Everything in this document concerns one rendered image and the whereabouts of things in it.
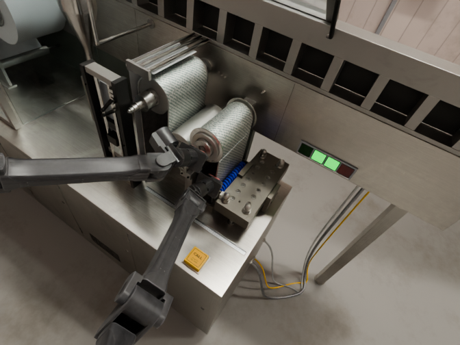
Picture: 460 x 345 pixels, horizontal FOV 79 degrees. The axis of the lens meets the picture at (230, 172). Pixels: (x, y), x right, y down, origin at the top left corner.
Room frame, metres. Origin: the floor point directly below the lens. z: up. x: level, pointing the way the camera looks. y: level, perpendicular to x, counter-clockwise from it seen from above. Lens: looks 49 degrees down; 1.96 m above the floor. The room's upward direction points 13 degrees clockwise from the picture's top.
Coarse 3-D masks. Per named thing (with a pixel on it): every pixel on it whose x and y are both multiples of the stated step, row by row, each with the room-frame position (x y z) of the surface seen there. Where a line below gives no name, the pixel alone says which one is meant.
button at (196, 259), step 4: (196, 248) 0.48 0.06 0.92; (192, 252) 0.46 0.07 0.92; (196, 252) 0.47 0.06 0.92; (200, 252) 0.47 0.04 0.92; (188, 256) 0.44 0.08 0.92; (192, 256) 0.45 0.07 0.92; (196, 256) 0.45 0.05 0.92; (200, 256) 0.45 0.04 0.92; (204, 256) 0.46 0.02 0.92; (208, 256) 0.46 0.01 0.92; (184, 260) 0.43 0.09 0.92; (188, 260) 0.43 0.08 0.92; (192, 260) 0.43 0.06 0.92; (196, 260) 0.43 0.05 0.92; (200, 260) 0.44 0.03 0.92; (204, 260) 0.44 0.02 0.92; (188, 264) 0.42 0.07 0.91; (192, 264) 0.42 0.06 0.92; (196, 264) 0.42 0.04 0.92; (200, 264) 0.42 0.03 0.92; (196, 268) 0.40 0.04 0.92; (200, 268) 0.41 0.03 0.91
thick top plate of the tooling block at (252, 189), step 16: (256, 160) 0.93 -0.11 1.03; (272, 160) 0.96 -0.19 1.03; (256, 176) 0.83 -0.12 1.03; (272, 176) 0.86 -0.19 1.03; (240, 192) 0.72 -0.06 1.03; (256, 192) 0.74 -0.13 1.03; (224, 208) 0.63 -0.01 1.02; (240, 208) 0.64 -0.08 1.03; (256, 208) 0.66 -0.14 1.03; (240, 224) 0.60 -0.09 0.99
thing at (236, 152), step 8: (240, 144) 0.86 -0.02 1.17; (232, 152) 0.79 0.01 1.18; (240, 152) 0.88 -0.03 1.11; (224, 160) 0.74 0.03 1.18; (232, 160) 0.81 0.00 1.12; (240, 160) 0.90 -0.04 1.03; (224, 168) 0.75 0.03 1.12; (232, 168) 0.83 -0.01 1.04; (216, 176) 0.70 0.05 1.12; (224, 176) 0.77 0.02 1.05
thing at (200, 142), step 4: (196, 140) 0.72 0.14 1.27; (200, 140) 0.71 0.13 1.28; (204, 140) 0.71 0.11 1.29; (196, 144) 0.71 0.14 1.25; (200, 144) 0.71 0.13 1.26; (204, 144) 0.70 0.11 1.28; (208, 144) 0.70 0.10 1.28; (200, 148) 0.71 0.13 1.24; (204, 148) 0.70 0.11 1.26; (208, 148) 0.70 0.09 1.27; (212, 148) 0.70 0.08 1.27; (208, 152) 0.69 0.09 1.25; (212, 152) 0.70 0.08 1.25; (208, 156) 0.69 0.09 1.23
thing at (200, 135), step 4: (244, 104) 0.95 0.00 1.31; (248, 108) 0.94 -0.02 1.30; (200, 132) 0.73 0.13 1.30; (196, 136) 0.73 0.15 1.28; (200, 136) 0.72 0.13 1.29; (204, 136) 0.72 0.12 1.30; (208, 136) 0.71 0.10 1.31; (192, 140) 0.74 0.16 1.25; (208, 140) 0.71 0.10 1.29; (212, 140) 0.71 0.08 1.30; (192, 144) 0.74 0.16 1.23; (212, 144) 0.70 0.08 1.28; (216, 144) 0.70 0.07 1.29; (216, 148) 0.70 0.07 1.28; (216, 152) 0.69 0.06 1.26; (212, 156) 0.70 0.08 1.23; (216, 156) 0.69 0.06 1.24
